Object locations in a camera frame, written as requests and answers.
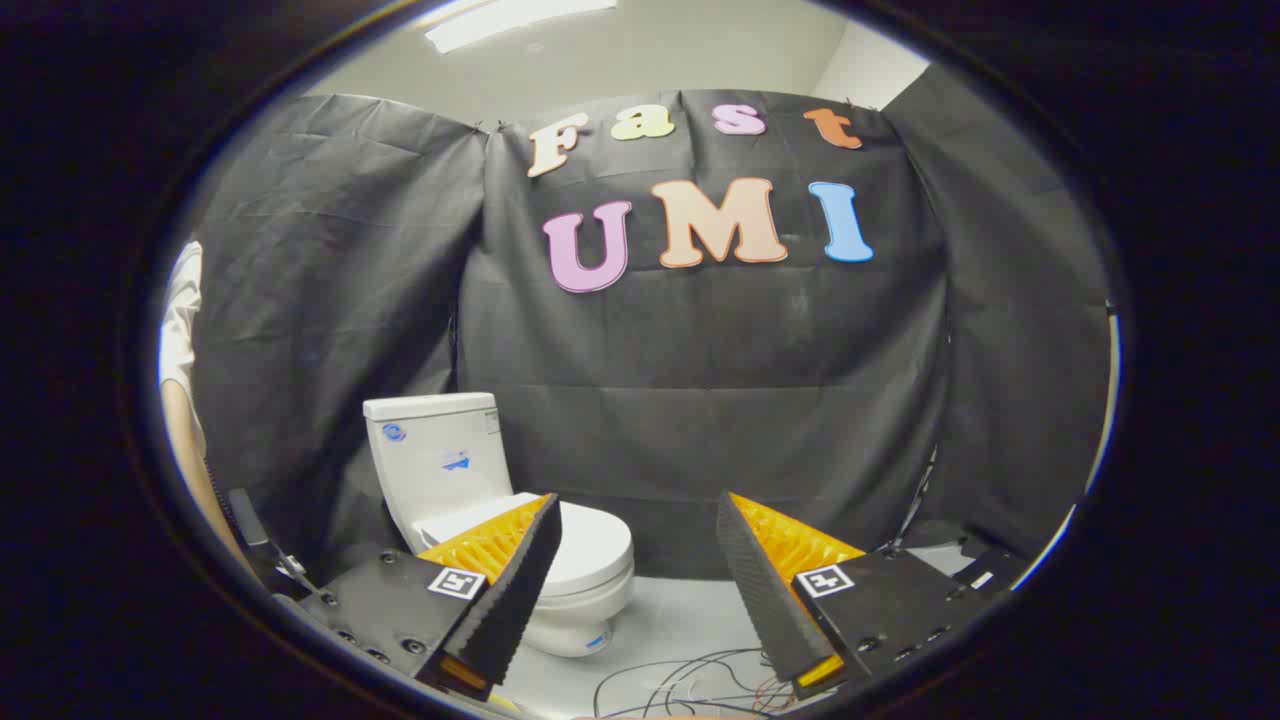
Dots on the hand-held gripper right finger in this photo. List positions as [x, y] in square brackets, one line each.
[760, 590]

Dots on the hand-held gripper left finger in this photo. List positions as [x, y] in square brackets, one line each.
[520, 590]

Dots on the white toilet lid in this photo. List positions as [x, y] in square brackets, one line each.
[595, 550]

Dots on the white toilet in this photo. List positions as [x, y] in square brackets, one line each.
[440, 460]

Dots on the black backdrop cloth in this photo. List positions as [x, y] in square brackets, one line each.
[700, 380]

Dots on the black equipment case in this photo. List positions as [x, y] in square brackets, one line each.
[985, 570]

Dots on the black device with metal clip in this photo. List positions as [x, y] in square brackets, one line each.
[255, 535]

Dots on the person's white shirt sleeve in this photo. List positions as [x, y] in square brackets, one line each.
[180, 310]

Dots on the ceiling light panel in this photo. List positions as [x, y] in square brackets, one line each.
[500, 22]

